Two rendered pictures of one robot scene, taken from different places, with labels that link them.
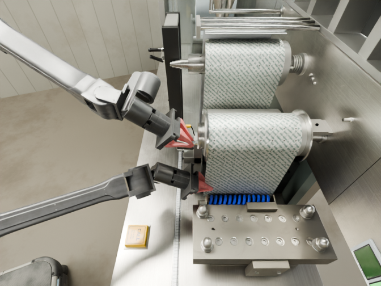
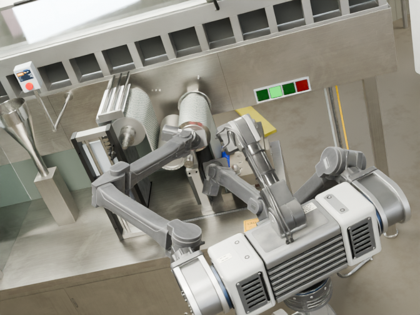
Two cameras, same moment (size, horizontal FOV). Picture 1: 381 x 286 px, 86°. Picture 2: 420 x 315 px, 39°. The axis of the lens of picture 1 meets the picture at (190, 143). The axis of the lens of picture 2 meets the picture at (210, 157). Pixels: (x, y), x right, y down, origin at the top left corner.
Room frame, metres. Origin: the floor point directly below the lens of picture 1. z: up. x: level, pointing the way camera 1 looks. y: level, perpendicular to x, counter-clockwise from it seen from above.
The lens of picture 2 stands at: (-0.02, 1.99, 2.46)
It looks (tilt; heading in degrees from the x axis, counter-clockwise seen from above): 33 degrees down; 281
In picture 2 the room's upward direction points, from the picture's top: 19 degrees counter-clockwise
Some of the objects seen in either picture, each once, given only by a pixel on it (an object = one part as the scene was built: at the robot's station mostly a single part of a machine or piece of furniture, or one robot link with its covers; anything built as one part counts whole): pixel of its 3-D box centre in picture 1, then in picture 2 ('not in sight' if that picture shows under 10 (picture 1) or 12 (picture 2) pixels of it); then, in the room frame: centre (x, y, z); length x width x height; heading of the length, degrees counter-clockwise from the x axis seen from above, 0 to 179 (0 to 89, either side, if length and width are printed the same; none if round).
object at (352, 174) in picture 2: not in sight; (357, 185); (-0.14, 0.73, 1.45); 0.09 x 0.08 x 0.12; 22
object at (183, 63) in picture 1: (179, 64); (125, 144); (0.65, 0.04, 1.34); 0.06 x 0.03 x 0.03; 90
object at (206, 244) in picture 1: (207, 243); not in sight; (0.18, -0.05, 1.05); 0.04 x 0.04 x 0.04
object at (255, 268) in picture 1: (265, 269); (269, 153); (0.13, -0.22, 0.97); 0.10 x 0.03 x 0.11; 90
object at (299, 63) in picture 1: (291, 64); not in sight; (0.65, -0.34, 1.34); 0.07 x 0.07 x 0.07; 0
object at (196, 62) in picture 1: (197, 64); (127, 135); (0.65, -0.02, 1.34); 0.06 x 0.06 x 0.06; 0
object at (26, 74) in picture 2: not in sight; (27, 77); (0.95, -0.07, 1.66); 0.07 x 0.07 x 0.10; 6
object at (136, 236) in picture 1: (136, 235); (252, 226); (0.24, 0.19, 0.91); 0.07 x 0.07 x 0.02; 0
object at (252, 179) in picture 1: (242, 181); (216, 145); (0.34, -0.16, 1.10); 0.23 x 0.01 x 0.18; 90
